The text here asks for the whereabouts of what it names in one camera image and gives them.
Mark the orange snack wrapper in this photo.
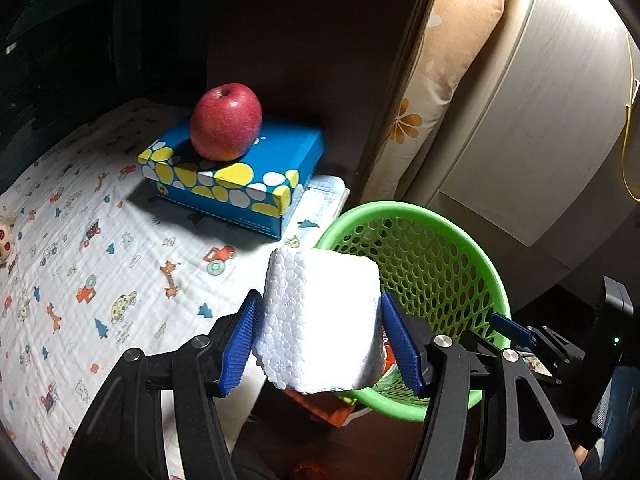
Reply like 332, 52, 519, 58
284, 343, 402, 430

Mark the green plastic mesh basket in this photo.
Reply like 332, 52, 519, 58
311, 199, 512, 424

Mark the blue yellow tissue box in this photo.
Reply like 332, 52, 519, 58
138, 122, 324, 240

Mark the white printed cartoon tablecloth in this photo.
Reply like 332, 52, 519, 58
0, 98, 352, 480

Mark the white cabinet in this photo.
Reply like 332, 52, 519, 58
405, 0, 639, 269

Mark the red apple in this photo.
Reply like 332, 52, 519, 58
190, 82, 262, 162

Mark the white skull squishy toy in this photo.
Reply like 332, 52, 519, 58
0, 217, 15, 266

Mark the floral beige pillow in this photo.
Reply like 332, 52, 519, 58
361, 0, 506, 202

